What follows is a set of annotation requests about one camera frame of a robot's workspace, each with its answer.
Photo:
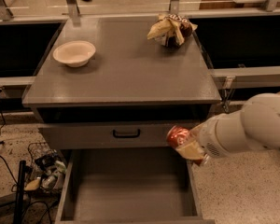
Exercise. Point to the white paper bowl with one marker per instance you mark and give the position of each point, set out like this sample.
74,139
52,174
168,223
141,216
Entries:
74,53

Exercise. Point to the wire basket with items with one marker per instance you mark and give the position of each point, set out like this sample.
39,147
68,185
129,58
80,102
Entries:
47,169

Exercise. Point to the black stand pole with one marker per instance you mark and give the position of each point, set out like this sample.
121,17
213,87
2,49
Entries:
19,193

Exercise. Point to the crumpled brown chip bag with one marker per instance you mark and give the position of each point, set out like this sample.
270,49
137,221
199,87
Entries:
171,30

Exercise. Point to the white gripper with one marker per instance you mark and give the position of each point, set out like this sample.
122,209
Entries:
210,137

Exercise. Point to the red coke can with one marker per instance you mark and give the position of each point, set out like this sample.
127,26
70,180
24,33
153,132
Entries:
179,136

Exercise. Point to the grey drawer cabinet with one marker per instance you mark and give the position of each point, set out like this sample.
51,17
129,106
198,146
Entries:
129,79

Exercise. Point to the black drawer handle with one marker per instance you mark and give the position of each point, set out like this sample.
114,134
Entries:
126,135

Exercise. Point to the closed grey top drawer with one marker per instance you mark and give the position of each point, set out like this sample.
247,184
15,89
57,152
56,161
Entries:
110,134

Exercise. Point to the metal clamp bracket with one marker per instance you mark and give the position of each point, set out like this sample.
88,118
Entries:
228,92

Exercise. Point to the open grey middle drawer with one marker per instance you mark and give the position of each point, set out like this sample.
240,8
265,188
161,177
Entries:
129,186

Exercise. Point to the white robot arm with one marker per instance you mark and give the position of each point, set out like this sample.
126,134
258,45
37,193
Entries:
255,127

